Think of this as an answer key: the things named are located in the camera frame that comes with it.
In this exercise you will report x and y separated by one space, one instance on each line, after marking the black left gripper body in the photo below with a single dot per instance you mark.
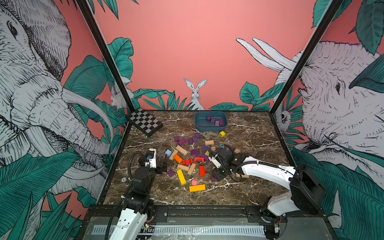
159 169

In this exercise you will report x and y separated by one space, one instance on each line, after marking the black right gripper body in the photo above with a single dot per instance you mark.
221 172

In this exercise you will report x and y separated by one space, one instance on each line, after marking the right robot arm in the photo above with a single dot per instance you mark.
304 191

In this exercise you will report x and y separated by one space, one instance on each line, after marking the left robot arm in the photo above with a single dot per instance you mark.
135 208

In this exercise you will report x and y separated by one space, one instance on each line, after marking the teal plastic storage bin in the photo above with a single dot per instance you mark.
213 126

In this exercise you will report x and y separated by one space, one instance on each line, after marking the light blue cube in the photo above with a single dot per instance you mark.
168 153

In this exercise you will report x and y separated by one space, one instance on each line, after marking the purple long brick lower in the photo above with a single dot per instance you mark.
205 157

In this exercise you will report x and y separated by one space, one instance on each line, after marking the purple long brick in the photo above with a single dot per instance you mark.
205 148
205 157

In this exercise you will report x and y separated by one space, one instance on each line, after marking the orange rectangular brick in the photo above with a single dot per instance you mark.
178 159

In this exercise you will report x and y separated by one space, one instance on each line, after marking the yellow long brick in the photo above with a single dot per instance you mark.
181 177

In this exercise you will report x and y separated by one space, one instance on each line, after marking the natural wood upright plank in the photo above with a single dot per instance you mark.
175 152

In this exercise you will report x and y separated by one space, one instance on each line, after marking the red rectangular brick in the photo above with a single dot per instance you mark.
202 171

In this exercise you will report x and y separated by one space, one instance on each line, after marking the long natural wood brick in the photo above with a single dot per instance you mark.
181 150

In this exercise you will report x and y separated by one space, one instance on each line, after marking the red arch brick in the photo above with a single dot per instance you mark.
200 160

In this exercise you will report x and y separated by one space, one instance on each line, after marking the purple rectangular brick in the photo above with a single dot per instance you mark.
181 142

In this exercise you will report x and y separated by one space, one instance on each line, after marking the orange long flat brick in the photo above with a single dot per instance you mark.
197 188

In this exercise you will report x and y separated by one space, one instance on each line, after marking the black white chessboard box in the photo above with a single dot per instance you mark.
145 122

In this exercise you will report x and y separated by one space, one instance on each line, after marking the black frame post left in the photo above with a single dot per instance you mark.
97 34

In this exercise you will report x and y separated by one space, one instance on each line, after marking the black frame post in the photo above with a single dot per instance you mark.
325 20
97 34

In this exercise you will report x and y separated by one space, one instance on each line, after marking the black frame post right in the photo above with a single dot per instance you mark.
325 20

